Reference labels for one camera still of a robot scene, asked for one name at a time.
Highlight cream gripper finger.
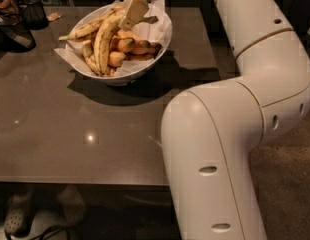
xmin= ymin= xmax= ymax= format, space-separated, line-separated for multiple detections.
xmin=119 ymin=0 xmax=149 ymax=30

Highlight large spotted yellow banana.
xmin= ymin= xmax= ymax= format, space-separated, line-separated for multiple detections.
xmin=94 ymin=10 xmax=141 ymax=75

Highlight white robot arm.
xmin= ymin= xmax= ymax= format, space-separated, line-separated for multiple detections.
xmin=161 ymin=0 xmax=310 ymax=240

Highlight white ceramic bowl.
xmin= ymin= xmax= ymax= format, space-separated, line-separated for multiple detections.
xmin=55 ymin=0 xmax=172 ymax=86

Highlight long banana at back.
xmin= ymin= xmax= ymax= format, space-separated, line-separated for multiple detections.
xmin=59 ymin=6 xmax=121 ymax=41

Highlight small banana at front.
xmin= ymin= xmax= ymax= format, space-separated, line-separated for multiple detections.
xmin=82 ymin=40 xmax=100 ymax=76

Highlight small orange mandarin middle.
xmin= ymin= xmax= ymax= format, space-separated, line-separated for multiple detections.
xmin=110 ymin=37 xmax=136 ymax=53

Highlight small orange mandarin right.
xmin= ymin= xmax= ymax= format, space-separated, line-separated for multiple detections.
xmin=131 ymin=40 xmax=162 ymax=55

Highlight small orange mandarin left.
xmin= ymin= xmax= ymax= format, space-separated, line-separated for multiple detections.
xmin=108 ymin=51 xmax=126 ymax=67

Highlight small wrapped packet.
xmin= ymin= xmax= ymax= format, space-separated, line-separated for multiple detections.
xmin=47 ymin=12 xmax=61 ymax=22

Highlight black mesh pen cup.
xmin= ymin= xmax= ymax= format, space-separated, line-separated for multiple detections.
xmin=20 ymin=0 xmax=48 ymax=30

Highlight black mesh basket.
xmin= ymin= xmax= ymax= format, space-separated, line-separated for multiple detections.
xmin=0 ymin=15 xmax=36 ymax=52

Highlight black cable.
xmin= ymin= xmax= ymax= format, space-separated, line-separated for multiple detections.
xmin=4 ymin=226 xmax=76 ymax=240

